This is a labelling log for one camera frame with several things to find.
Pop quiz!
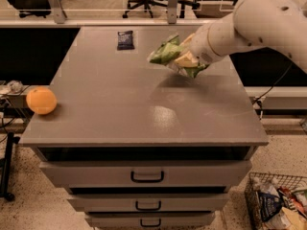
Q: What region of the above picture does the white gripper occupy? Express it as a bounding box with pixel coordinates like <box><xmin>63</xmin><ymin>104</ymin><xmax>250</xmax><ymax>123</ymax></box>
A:
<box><xmin>175</xmin><ymin>24</ymin><xmax>224</xmax><ymax>68</ymax></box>

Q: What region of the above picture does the top drawer black handle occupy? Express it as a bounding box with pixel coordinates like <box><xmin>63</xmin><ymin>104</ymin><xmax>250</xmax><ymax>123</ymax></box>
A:
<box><xmin>130</xmin><ymin>171</ymin><xmax>165</xmax><ymax>183</ymax></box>

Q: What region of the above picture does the yellow bag in basket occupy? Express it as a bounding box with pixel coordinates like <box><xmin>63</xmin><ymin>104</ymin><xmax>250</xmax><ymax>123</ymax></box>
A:
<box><xmin>282</xmin><ymin>207</ymin><xmax>307</xmax><ymax>230</ymax></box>

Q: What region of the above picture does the drawer black handle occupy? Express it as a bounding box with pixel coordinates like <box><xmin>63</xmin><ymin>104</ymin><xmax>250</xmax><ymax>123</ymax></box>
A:
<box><xmin>139</xmin><ymin>218</ymin><xmax>162</xmax><ymax>228</ymax></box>
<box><xmin>130</xmin><ymin>171</ymin><xmax>165</xmax><ymax>183</ymax></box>
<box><xmin>134</xmin><ymin>201</ymin><xmax>162</xmax><ymax>212</ymax></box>

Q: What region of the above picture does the dark blue bag in basket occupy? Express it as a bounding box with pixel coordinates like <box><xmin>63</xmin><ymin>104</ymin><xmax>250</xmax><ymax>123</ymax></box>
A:
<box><xmin>258</xmin><ymin>192</ymin><xmax>283</xmax><ymax>222</ymax></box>

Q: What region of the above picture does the black office chair centre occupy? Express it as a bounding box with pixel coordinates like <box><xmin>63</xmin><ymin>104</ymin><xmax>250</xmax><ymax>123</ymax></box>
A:
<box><xmin>122</xmin><ymin>0</ymin><xmax>168</xmax><ymax>18</ymax></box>

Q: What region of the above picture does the wire basket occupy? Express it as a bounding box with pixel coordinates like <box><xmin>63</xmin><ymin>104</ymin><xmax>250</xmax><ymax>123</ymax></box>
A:
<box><xmin>245</xmin><ymin>172</ymin><xmax>307</xmax><ymax>230</ymax></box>

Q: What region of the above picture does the grey drawer cabinet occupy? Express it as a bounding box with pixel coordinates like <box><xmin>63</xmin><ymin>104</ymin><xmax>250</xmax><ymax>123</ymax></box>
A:
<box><xmin>21</xmin><ymin>26</ymin><xmax>268</xmax><ymax>230</ymax></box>

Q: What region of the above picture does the clear plastic bag left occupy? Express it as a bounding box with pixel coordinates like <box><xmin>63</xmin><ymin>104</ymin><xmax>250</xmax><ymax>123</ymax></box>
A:
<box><xmin>7</xmin><ymin>80</ymin><xmax>23</xmax><ymax>94</ymax></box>

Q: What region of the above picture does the green jalapeno chip bag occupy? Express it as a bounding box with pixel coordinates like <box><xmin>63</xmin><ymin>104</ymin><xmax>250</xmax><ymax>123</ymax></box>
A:
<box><xmin>147</xmin><ymin>34</ymin><xmax>209</xmax><ymax>79</ymax></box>

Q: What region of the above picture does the dark blue snack packet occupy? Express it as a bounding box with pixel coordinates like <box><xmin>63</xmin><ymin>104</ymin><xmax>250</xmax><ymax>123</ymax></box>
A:
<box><xmin>117</xmin><ymin>31</ymin><xmax>134</xmax><ymax>50</ymax></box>

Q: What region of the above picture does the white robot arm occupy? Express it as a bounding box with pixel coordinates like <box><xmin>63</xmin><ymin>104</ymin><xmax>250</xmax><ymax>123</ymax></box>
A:
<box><xmin>175</xmin><ymin>0</ymin><xmax>307</xmax><ymax>72</ymax></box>

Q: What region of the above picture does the orange fruit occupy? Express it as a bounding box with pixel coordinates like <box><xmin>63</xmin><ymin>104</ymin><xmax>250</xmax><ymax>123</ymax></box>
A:
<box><xmin>26</xmin><ymin>86</ymin><xmax>58</xmax><ymax>115</ymax></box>

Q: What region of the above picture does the bottom drawer black handle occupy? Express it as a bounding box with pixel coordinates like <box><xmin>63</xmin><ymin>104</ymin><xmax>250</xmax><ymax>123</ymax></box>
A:
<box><xmin>139</xmin><ymin>218</ymin><xmax>162</xmax><ymax>228</ymax></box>

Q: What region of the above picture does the red snack bag in basket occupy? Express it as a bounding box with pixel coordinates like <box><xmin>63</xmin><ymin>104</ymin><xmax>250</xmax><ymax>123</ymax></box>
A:
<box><xmin>277</xmin><ymin>187</ymin><xmax>305</xmax><ymax>215</ymax></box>

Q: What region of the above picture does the black stand left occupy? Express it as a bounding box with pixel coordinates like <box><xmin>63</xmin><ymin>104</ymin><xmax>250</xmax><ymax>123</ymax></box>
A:
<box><xmin>0</xmin><ymin>132</ymin><xmax>20</xmax><ymax>201</ymax></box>

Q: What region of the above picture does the middle drawer black handle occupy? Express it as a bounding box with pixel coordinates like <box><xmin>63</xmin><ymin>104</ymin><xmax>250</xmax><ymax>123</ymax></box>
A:
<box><xmin>134</xmin><ymin>201</ymin><xmax>162</xmax><ymax>212</ymax></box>

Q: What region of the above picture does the black cable right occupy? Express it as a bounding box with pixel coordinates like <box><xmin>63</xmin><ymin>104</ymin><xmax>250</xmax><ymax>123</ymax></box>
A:
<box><xmin>251</xmin><ymin>62</ymin><xmax>294</xmax><ymax>106</ymax></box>

